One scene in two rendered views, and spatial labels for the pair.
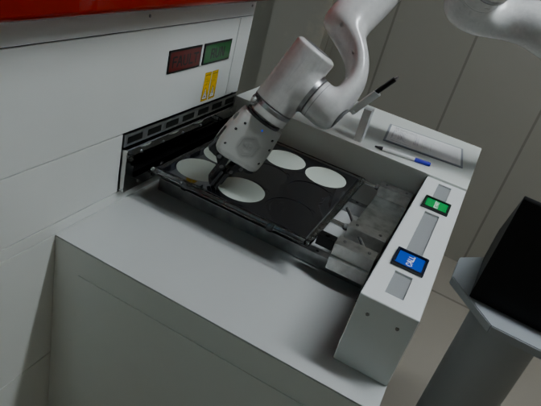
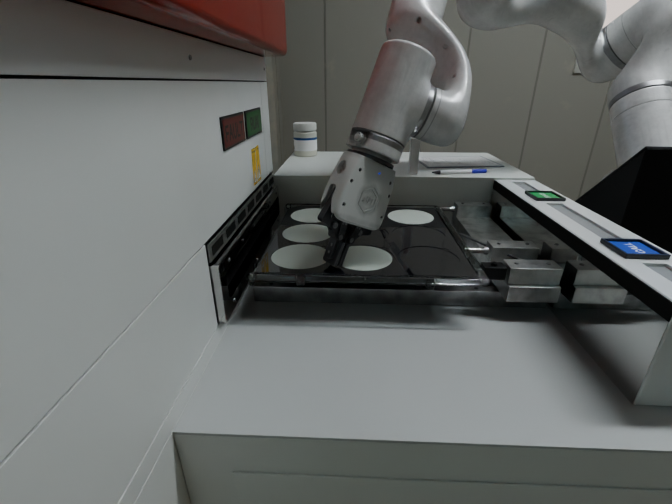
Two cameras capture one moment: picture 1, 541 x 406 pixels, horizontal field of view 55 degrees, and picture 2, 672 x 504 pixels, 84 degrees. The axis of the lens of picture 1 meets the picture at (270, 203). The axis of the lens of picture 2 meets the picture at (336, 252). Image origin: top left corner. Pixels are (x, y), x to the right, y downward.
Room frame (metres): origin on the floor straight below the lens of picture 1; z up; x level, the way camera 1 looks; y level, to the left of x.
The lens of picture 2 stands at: (0.42, 0.27, 1.17)
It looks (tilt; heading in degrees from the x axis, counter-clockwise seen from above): 24 degrees down; 344
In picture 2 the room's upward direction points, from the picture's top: straight up
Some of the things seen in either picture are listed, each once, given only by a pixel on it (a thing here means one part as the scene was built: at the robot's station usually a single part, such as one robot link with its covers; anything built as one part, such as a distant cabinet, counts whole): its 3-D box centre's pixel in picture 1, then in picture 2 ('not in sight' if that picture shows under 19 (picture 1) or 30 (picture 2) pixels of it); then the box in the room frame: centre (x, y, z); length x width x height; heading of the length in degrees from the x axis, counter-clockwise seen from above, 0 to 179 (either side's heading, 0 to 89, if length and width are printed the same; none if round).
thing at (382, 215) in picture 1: (372, 232); (493, 248); (0.99, -0.23, 0.87); 0.36 x 0.08 x 0.03; 161
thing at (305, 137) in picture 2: not in sight; (305, 139); (1.57, 0.03, 1.01); 0.07 x 0.07 x 0.10
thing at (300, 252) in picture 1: (258, 229); (397, 294); (0.92, 0.01, 0.84); 0.50 x 0.02 x 0.03; 71
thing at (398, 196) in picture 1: (394, 194); (472, 209); (1.15, -0.28, 0.89); 0.08 x 0.03 x 0.03; 71
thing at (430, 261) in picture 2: (266, 174); (362, 234); (1.06, 0.03, 0.90); 0.34 x 0.34 x 0.01; 71
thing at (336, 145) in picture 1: (355, 146); (393, 187); (1.39, -0.19, 0.89); 0.62 x 0.35 x 0.14; 71
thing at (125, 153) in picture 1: (184, 142); (255, 237); (1.11, 0.23, 0.89); 0.44 x 0.02 x 0.10; 161
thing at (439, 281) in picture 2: (226, 204); (366, 279); (0.89, 0.08, 0.90); 0.37 x 0.01 x 0.01; 71
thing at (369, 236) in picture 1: (366, 235); (511, 250); (0.92, -0.20, 0.89); 0.08 x 0.03 x 0.03; 71
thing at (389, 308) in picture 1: (410, 260); (568, 255); (0.88, -0.30, 0.89); 0.55 x 0.09 x 0.14; 161
